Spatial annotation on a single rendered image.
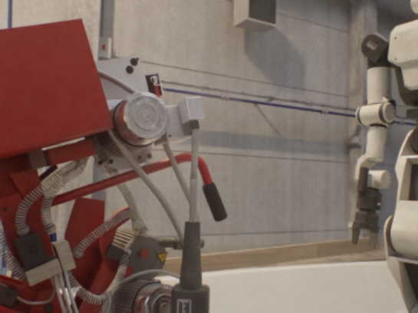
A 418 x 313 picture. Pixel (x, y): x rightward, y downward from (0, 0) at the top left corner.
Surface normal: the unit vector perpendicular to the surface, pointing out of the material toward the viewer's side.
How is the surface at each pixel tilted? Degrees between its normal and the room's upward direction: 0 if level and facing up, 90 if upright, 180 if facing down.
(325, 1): 90
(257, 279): 90
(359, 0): 90
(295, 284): 90
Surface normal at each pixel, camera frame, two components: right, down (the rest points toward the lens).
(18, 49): 0.49, -0.05
